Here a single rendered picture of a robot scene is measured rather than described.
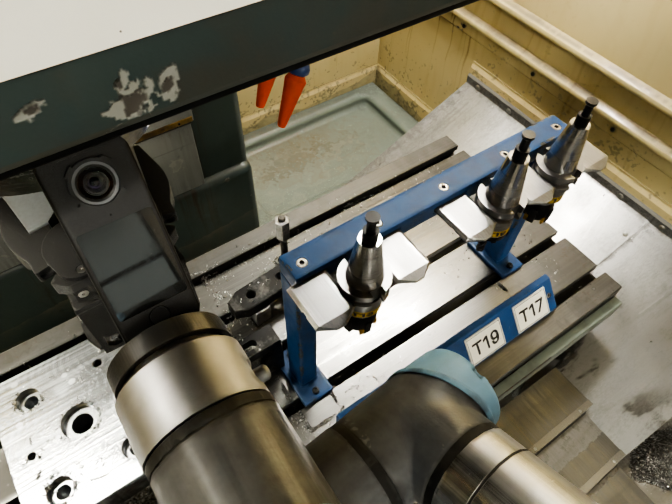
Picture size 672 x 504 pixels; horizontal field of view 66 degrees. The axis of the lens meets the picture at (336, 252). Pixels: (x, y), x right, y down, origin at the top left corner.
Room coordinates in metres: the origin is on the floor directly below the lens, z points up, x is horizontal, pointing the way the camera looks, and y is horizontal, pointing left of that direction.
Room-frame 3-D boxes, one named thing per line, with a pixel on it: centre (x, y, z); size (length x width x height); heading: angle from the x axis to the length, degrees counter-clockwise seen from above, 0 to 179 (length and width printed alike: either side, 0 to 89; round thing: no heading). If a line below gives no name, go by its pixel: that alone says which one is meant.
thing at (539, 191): (0.49, -0.25, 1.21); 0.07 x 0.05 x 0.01; 37
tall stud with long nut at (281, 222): (0.56, 0.10, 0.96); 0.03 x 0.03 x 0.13
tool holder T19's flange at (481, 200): (0.46, -0.21, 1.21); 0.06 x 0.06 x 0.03
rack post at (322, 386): (0.34, 0.04, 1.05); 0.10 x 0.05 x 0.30; 37
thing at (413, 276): (0.36, -0.08, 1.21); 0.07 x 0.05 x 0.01; 37
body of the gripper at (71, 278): (0.17, 0.12, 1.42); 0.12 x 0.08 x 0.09; 37
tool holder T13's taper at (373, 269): (0.33, -0.03, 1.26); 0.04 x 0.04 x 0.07
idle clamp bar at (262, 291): (0.51, 0.07, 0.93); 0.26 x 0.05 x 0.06; 132
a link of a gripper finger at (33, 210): (0.23, 0.21, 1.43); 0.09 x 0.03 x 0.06; 50
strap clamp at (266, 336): (0.32, 0.14, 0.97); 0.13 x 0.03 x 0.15; 127
